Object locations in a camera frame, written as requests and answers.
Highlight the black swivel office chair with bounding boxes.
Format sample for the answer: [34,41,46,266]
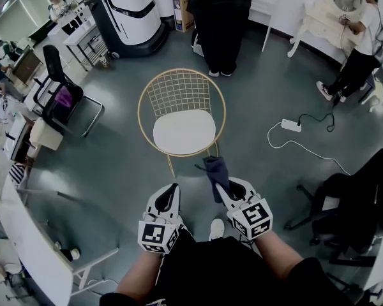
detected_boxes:
[283,147,383,268]

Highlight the black power cable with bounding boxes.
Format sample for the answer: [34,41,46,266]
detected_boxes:
[297,112,336,133]

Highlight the black and white shoe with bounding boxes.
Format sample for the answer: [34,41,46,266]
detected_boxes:
[59,248,81,263]

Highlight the person's white shoe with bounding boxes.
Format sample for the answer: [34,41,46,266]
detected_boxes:
[208,218,226,242]

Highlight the large white black robot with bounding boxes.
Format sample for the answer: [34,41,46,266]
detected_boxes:
[84,0,170,59]

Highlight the dark blue cloth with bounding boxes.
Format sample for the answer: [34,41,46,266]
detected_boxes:
[194,156,231,204]

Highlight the person's right forearm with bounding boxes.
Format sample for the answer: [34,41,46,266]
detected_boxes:
[253,231,304,281]

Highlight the gold wire chair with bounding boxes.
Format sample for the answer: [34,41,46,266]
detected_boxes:
[137,68,227,179]

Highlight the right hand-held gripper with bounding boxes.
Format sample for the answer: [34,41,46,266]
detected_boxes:
[215,177,274,241]

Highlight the white power cable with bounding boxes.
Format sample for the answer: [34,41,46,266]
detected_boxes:
[267,121,352,176]

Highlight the plain white table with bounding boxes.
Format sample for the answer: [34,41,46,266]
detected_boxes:
[248,0,281,53]

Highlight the long white desk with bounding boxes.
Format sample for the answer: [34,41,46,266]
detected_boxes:
[0,173,119,306]

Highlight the white power strip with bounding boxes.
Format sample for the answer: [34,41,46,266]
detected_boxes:
[280,118,303,133]

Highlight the cardboard box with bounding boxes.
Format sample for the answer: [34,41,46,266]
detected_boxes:
[171,0,196,34]

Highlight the black cantilever office chair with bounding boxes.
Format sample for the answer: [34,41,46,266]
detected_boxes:
[33,44,105,138]

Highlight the white cube stool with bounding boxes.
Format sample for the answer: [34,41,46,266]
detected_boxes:
[29,117,64,152]

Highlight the ornate white dressing table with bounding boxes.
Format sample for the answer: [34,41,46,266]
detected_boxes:
[287,0,368,64]

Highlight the white chair seat cushion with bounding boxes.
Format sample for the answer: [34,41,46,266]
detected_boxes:
[153,109,217,155]

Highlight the person's left forearm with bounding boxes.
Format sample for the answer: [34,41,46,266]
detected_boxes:
[116,249,167,300]

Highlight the person's black clothing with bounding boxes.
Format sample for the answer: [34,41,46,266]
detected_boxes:
[98,228,355,306]

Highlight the white shelf cart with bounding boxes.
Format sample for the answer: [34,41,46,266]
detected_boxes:
[63,17,103,73]

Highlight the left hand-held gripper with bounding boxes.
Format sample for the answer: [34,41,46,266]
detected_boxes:
[137,183,185,255]

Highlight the purple cloth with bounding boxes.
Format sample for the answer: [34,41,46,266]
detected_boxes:
[54,85,73,107]

